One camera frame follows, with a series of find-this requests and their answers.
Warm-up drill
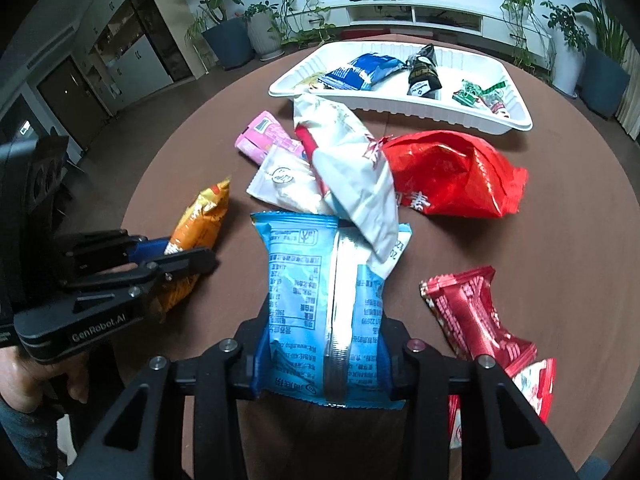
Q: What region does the slim trailing vine plant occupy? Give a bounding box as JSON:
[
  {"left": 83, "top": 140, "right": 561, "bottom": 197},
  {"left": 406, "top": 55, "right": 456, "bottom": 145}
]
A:
[{"left": 499, "top": 0, "right": 557, "bottom": 82}]

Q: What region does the plant in ribbed white pot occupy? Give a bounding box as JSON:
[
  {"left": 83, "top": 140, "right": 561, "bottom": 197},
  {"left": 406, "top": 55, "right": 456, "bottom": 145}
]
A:
[{"left": 244, "top": 2, "right": 287, "bottom": 62}]

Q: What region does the pink snack packet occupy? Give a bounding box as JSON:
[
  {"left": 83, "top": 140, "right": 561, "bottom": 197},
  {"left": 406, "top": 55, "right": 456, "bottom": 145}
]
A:
[{"left": 235, "top": 110, "right": 307, "bottom": 166}]

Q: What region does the white television cabinet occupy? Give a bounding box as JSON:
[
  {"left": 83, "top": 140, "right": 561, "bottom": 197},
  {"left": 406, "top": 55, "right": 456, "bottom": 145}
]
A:
[{"left": 285, "top": 0, "right": 553, "bottom": 61}]

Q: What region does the light blue snack packet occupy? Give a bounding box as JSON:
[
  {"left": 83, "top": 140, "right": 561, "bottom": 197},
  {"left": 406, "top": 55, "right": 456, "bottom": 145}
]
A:
[{"left": 250, "top": 210, "right": 414, "bottom": 409}]

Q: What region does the wall cabinet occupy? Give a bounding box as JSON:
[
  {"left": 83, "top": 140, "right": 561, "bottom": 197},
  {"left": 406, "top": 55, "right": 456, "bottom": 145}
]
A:
[{"left": 0, "top": 0, "right": 198, "bottom": 161}]

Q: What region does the large red snack bag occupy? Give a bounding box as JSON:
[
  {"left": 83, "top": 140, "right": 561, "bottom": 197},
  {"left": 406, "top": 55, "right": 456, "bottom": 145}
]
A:
[{"left": 380, "top": 130, "right": 529, "bottom": 219}]

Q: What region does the large-leaf plant in blue pot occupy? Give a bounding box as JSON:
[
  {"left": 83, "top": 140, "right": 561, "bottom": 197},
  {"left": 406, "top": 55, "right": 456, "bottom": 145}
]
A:
[{"left": 561, "top": 0, "right": 635, "bottom": 122}]

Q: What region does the plant in smooth white pot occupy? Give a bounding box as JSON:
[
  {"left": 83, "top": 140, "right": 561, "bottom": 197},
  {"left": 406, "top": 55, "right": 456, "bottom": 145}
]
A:
[{"left": 541, "top": 1, "right": 592, "bottom": 100}]

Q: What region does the white snack bag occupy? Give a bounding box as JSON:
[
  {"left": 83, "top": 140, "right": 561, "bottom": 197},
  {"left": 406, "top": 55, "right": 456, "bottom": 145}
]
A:
[{"left": 292, "top": 94, "right": 401, "bottom": 278}]

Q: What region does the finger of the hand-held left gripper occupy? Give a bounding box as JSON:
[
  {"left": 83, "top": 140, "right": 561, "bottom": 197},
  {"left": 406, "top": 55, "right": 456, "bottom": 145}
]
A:
[
  {"left": 55, "top": 229, "right": 172, "bottom": 274},
  {"left": 66, "top": 246, "right": 219, "bottom": 312}
]

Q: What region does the red and white snack packet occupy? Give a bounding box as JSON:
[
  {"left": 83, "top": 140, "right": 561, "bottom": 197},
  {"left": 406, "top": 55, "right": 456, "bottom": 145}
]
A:
[{"left": 447, "top": 357, "right": 557, "bottom": 451}]

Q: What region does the small red snack packet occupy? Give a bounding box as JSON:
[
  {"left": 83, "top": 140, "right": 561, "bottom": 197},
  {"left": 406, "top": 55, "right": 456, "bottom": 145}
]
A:
[{"left": 420, "top": 266, "right": 539, "bottom": 376}]

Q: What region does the green snack packet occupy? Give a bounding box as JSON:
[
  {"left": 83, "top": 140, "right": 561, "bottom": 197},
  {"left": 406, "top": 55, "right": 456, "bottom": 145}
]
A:
[{"left": 452, "top": 79, "right": 513, "bottom": 120}]

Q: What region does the black snack packet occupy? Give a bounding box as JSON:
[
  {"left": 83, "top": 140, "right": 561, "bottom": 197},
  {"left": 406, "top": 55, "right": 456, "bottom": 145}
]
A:
[{"left": 406, "top": 44, "right": 445, "bottom": 98}]

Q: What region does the orange cartoon snack packet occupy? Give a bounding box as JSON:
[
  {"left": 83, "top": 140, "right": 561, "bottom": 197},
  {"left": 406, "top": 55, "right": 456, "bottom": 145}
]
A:
[{"left": 154, "top": 176, "right": 232, "bottom": 322}]

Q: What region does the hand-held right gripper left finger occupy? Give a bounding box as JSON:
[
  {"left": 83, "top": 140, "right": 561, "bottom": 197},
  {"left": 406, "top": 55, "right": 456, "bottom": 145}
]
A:
[{"left": 82, "top": 305, "right": 273, "bottom": 480}]

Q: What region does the dark blue snack packet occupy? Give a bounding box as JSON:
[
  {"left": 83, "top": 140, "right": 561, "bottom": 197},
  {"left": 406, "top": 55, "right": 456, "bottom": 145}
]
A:
[{"left": 320, "top": 53, "right": 406, "bottom": 92}]

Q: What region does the tall plant in blue pot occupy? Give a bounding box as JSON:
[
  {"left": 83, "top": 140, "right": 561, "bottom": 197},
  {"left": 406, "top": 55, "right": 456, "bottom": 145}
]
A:
[{"left": 165, "top": 0, "right": 253, "bottom": 72}]

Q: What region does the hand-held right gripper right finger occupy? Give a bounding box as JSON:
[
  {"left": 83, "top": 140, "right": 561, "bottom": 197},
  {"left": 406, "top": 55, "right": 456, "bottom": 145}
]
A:
[{"left": 372, "top": 312, "right": 568, "bottom": 480}]

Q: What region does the person's left hand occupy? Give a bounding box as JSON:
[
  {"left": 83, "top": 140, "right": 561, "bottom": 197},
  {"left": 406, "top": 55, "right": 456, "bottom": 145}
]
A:
[{"left": 0, "top": 332, "right": 124, "bottom": 413}]

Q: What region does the small white snack packet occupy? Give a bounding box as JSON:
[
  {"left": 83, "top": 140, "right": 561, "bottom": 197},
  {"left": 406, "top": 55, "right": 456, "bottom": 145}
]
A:
[{"left": 247, "top": 145, "right": 341, "bottom": 216}]

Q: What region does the white plastic tray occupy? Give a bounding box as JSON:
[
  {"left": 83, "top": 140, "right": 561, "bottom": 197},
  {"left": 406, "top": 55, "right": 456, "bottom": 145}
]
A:
[{"left": 268, "top": 41, "right": 533, "bottom": 134}]

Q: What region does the beige curtain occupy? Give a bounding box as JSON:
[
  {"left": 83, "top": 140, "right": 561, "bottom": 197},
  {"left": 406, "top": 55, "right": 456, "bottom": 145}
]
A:
[{"left": 616, "top": 80, "right": 640, "bottom": 142}]

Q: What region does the person's left forearm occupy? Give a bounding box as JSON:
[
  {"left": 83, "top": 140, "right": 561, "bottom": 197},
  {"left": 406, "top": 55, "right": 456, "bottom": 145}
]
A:
[{"left": 0, "top": 400, "right": 58, "bottom": 480}]

